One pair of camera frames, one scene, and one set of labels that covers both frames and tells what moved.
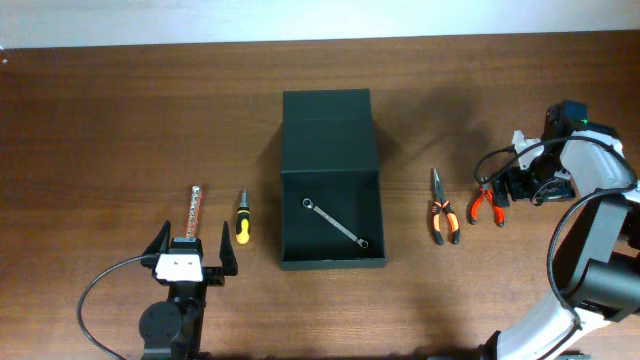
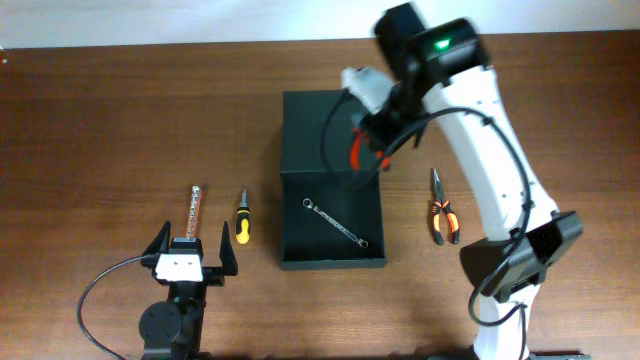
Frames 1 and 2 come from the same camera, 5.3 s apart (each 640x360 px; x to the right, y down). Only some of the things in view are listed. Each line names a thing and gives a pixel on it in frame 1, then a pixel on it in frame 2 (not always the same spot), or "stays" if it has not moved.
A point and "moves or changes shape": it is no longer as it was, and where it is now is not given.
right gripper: (561, 191) → (382, 136)
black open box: (329, 155) stays
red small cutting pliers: (486, 189) moves or changes shape
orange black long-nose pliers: (440, 203) stays
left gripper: (215, 275) stays
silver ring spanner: (308, 203) stays
